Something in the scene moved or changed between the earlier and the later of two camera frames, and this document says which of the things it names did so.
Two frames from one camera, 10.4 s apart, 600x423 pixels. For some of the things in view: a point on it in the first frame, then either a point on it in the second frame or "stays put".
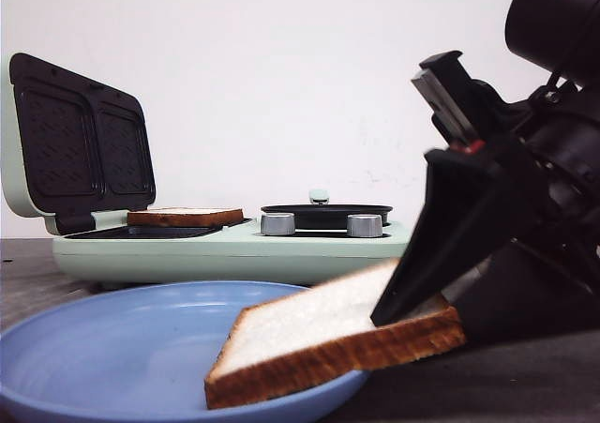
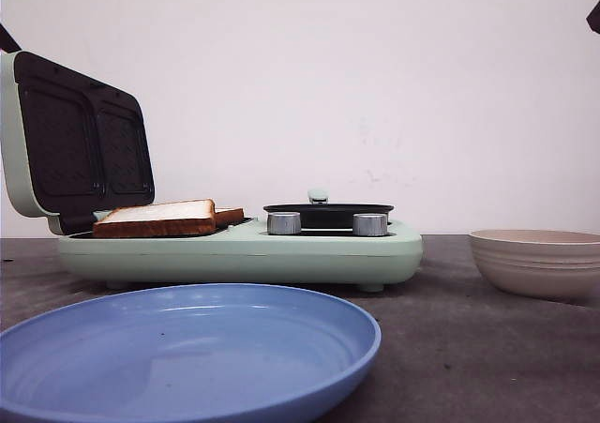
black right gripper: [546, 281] -> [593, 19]
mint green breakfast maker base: [219, 252] stays put
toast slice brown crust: [321, 333] -> [189, 217]
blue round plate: [136, 353] stays put
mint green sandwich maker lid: [73, 145] stays put
